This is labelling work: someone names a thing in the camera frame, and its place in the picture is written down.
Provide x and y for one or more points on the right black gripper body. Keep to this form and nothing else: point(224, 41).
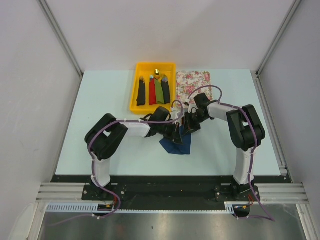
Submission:
point(194, 119)

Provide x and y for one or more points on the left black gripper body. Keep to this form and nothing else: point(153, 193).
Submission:
point(167, 129)

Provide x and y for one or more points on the dark blue paper napkin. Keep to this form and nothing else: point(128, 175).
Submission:
point(178, 149)

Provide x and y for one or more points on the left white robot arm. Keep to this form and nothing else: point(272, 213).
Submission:
point(106, 136)

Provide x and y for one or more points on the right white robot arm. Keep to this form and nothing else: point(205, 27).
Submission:
point(245, 129)

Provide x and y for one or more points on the green napkin roll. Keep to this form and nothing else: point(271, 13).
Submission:
point(159, 92)

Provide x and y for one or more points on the red napkin roll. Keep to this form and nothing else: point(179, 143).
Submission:
point(152, 91)

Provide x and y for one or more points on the black napkin roll left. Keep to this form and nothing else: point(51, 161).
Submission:
point(141, 96)

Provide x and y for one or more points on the black napkin roll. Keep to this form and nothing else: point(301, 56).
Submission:
point(166, 90)
point(141, 96)

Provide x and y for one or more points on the black napkin roll right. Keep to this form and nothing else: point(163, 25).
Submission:
point(166, 90)

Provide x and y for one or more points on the floral rectangular tray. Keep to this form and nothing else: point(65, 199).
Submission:
point(189, 81)

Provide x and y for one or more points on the gold spoon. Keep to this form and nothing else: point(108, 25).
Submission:
point(157, 74)

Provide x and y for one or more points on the yellow plastic bin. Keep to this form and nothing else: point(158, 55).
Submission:
point(146, 69)

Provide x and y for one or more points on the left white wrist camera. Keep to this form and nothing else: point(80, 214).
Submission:
point(176, 114)

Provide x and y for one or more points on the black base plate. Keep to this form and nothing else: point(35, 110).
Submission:
point(169, 193)

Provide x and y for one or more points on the white slotted cable duct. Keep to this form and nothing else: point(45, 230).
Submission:
point(79, 208)

